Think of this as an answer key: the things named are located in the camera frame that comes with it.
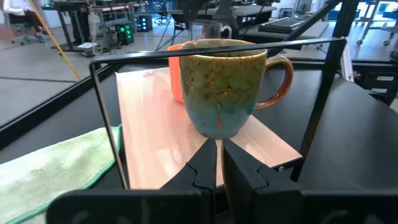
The black standing desk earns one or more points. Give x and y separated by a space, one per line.
66 25

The green brown glazed ceramic mug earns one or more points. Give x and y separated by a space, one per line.
217 93

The black computer keyboard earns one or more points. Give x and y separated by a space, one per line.
284 25

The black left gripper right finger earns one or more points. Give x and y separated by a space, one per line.
280 208

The person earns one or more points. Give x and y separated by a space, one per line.
18 6

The light green microfibre cloth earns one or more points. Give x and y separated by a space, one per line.
46 174

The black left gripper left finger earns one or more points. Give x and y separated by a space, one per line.
174 205

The grey desk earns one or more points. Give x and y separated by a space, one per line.
311 31

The computer tower with green lights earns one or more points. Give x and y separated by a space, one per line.
124 32

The small orange cup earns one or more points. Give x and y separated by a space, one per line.
175 74

